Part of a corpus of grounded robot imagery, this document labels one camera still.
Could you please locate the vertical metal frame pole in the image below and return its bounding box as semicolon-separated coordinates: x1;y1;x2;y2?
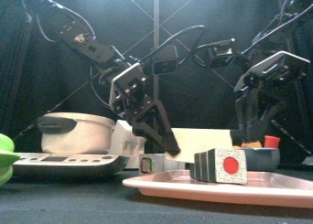
152;0;162;154

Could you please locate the blue-grey toy bowl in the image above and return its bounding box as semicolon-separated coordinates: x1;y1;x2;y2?
238;146;282;173

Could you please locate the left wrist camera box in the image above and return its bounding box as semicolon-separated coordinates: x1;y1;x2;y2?
150;44;179;77

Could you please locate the green rounded toy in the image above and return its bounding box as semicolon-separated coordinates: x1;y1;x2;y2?
0;133;21;188

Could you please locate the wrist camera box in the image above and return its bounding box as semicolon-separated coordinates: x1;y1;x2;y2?
150;44;179;77
206;39;238;69

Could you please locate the yellow toy corn slice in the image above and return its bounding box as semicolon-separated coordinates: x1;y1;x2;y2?
241;140;263;150

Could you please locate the grey toy cooking pot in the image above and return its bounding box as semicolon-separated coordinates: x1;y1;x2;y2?
36;112;118;155

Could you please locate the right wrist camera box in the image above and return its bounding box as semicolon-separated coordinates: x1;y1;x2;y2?
206;39;238;69

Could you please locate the pink plastic tray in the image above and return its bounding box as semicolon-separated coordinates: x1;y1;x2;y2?
120;168;313;210

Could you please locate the white toy sushi slice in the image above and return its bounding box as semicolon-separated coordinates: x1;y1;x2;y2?
139;154;155;176
152;154;167;173

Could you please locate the white toy appliance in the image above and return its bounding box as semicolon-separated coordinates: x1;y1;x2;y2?
108;119;148;170

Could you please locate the seaweed-wrapped toy sushi slice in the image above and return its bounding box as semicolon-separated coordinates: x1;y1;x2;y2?
201;149;210;183
194;151;203;181
206;147;249;186
189;154;197;179

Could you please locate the silver kitchen scale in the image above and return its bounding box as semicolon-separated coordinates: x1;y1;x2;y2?
11;152;131;177

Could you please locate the red toy food piece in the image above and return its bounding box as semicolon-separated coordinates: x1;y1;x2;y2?
263;134;282;150

